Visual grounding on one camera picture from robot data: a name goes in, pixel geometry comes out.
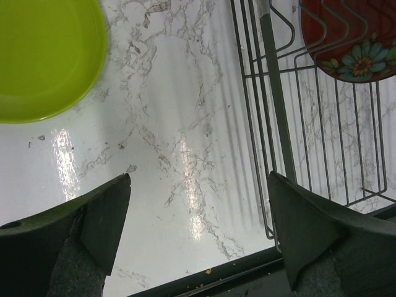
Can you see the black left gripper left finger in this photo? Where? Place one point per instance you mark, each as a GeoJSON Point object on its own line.
{"type": "Point", "coordinates": [67, 250]}

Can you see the black wire dish rack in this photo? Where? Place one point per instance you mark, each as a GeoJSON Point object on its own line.
{"type": "Point", "coordinates": [335, 138]}

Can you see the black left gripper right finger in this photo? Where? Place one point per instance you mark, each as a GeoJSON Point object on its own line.
{"type": "Point", "coordinates": [329, 249]}

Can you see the green plate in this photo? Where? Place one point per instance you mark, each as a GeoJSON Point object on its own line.
{"type": "Point", "coordinates": [52, 54]}

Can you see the dark red plate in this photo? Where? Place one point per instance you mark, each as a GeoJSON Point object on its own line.
{"type": "Point", "coordinates": [352, 41]}

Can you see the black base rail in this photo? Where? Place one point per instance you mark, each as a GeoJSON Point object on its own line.
{"type": "Point", "coordinates": [259, 274]}

